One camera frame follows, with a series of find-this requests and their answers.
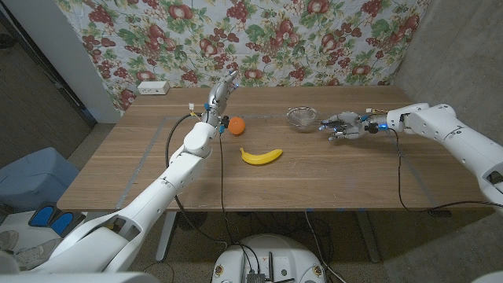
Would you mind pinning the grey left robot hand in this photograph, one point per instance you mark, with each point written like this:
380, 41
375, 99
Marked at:
217, 98

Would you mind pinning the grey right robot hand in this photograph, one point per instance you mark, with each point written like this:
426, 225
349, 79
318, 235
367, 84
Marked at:
347, 126

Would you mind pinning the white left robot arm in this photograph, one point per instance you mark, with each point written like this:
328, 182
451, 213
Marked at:
157, 204

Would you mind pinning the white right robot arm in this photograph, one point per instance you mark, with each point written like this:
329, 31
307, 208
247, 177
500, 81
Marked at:
452, 137

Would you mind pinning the orange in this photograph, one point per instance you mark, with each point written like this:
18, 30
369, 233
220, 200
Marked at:
236, 126

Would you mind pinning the yellow toy banana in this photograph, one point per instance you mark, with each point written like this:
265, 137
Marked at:
259, 158

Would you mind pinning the floral fruit print backdrop cloth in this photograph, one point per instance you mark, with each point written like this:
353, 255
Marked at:
236, 39

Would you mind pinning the white power strip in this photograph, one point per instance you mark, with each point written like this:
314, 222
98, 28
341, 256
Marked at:
153, 88

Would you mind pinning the white table leg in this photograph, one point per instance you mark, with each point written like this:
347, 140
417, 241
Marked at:
167, 239
367, 236

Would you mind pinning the white robot torso base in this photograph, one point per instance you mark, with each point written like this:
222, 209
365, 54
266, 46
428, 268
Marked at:
287, 259

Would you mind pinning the blue-grey bin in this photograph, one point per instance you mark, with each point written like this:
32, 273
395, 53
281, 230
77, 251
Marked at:
35, 177

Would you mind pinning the blue foot pedals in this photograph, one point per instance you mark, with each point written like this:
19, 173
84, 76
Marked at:
51, 220

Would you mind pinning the white robot chest edge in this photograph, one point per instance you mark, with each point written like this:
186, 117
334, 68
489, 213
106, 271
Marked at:
78, 278

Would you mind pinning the white sneaker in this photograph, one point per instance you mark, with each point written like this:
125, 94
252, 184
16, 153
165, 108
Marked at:
8, 240
37, 253

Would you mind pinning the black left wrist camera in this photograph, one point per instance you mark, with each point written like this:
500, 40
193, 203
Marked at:
224, 122

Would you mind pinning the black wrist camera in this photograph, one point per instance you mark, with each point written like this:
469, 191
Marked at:
224, 122
375, 127

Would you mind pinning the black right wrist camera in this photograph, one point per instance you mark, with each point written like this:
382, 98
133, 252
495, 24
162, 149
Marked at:
375, 127

